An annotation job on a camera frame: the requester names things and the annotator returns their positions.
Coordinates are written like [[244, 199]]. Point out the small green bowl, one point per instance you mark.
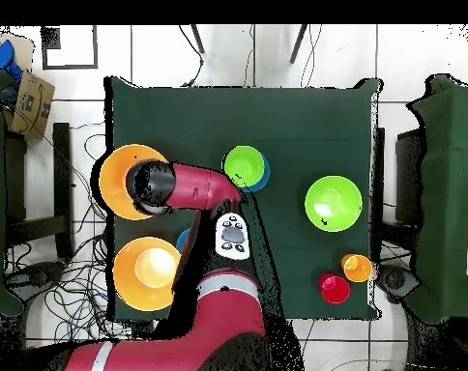
[[243, 166]]

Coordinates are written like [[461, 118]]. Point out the cardboard box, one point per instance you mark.
[[31, 104]]

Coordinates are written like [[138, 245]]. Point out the large orange bowl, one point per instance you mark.
[[114, 181], [145, 274]]

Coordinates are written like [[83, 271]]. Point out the black tripod leg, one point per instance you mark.
[[298, 42], [197, 38]]

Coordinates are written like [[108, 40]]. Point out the black square frame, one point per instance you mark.
[[43, 48]]

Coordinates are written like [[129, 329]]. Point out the black bench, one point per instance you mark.
[[62, 174]]

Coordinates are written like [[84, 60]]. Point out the blue cloth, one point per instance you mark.
[[2, 58]]

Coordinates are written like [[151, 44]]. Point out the dark green table cloth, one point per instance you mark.
[[238, 116]]

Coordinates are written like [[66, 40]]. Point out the red cup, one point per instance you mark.
[[334, 288]]

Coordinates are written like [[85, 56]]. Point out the large green bowl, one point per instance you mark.
[[333, 203]]

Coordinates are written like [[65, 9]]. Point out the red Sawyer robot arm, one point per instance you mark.
[[218, 320]]

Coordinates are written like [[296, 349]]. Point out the orange cup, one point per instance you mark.
[[357, 268]]

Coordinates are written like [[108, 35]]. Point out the black pedestal foot with knob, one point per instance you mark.
[[36, 274]]

